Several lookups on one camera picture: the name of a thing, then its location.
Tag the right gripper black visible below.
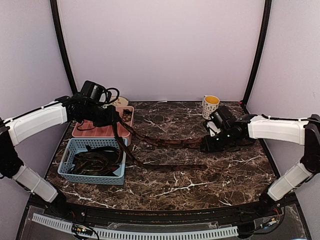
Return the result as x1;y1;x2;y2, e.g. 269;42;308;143
200;127;234;154

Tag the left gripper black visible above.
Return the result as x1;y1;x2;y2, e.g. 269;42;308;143
84;103;118;127

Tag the brown red patterned tie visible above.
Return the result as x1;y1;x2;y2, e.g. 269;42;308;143
113;109;258;172

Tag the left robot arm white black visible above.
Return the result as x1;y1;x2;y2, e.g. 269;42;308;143
0;96;120;218

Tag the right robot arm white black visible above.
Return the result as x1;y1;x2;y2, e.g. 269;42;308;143
200;112;320;217

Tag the pink divided organizer tray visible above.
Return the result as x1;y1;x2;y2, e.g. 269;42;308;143
72;106;135;146

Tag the beige floral plate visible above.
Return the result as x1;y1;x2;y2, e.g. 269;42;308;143
111;96;129;107

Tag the rolled tie in tray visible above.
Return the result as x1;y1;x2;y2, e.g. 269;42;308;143
121;109;133;126

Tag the white mug yellow inside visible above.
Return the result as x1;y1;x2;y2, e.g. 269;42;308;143
202;95;220;120

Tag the blue perforated plastic basket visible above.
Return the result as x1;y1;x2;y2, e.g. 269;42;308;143
57;137;126;186

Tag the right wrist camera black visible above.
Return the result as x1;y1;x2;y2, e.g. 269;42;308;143
209;106;237;130

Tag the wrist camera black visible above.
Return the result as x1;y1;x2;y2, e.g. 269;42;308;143
209;106;237;130
80;80;120;106

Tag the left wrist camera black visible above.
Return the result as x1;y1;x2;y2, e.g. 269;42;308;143
80;80;120;106

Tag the black front rail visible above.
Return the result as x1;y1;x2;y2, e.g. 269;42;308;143
63;202;263;226

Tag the white slotted cable duct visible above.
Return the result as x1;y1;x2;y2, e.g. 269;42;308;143
31;213;239;240

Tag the right black frame post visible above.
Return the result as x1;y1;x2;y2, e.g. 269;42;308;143
241;0;272;106

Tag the black frame post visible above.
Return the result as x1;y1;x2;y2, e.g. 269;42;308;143
49;0;78;94
241;0;272;106

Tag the left black frame post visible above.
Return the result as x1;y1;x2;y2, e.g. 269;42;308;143
49;0;78;94

